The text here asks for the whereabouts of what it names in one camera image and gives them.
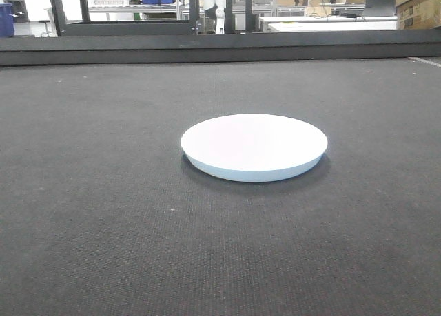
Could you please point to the white background table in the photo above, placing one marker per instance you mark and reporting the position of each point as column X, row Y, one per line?
column 327, row 24

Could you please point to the black raised table edge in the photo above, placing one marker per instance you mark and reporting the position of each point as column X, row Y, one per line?
column 83, row 50

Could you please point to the pale blue round tray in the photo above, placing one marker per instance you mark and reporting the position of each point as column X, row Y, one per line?
column 254, row 147

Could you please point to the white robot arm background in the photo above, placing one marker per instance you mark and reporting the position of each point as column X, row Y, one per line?
column 215, row 9

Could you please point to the black metal frame structure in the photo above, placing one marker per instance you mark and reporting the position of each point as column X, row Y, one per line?
column 183, row 17

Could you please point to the cardboard box right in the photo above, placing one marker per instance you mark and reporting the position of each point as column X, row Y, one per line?
column 418, row 14

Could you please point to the blue barrel far left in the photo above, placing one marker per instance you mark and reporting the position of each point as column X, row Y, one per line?
column 6, row 20

